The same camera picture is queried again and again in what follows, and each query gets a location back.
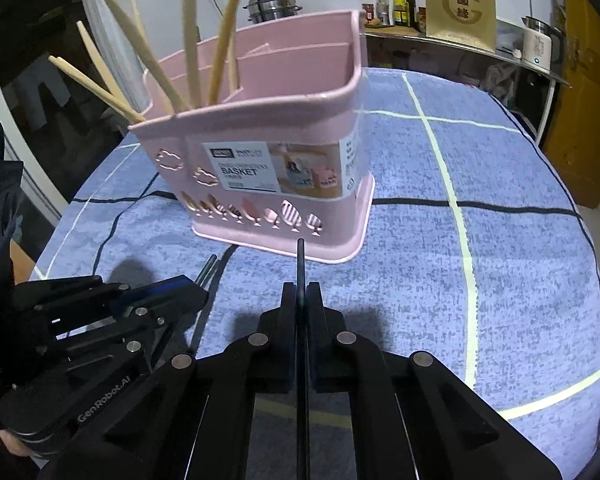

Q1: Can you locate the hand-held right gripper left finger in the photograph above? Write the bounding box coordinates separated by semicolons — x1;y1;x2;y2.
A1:
37;281;298;480

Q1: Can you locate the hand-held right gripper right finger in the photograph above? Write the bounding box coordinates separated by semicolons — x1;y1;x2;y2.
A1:
306;281;563;480

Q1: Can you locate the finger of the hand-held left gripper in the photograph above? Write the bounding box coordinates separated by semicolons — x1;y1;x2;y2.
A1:
50;305;201;368
15;274;211;321

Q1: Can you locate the black chopstick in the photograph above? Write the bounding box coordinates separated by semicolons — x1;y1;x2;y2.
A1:
296;238;311;480
195;254;218;286

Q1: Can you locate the pink plastic utensil basket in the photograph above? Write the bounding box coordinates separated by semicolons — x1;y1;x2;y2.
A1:
128;9;376;265

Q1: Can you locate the person's left hand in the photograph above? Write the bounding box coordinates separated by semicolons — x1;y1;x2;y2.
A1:
0;430;38;458

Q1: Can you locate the steel steamer pot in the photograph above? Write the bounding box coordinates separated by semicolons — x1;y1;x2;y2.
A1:
245;0;303;24

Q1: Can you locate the metal shelf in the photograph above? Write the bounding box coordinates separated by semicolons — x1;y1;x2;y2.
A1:
364;22;571;141

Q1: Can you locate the yellow door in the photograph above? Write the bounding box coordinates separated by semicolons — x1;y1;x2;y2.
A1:
540;0;600;209

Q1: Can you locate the golden cardboard box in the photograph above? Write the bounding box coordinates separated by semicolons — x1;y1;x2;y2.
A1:
424;0;497;53

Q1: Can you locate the white electric kettle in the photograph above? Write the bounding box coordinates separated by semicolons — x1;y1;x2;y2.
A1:
521;15;566;73

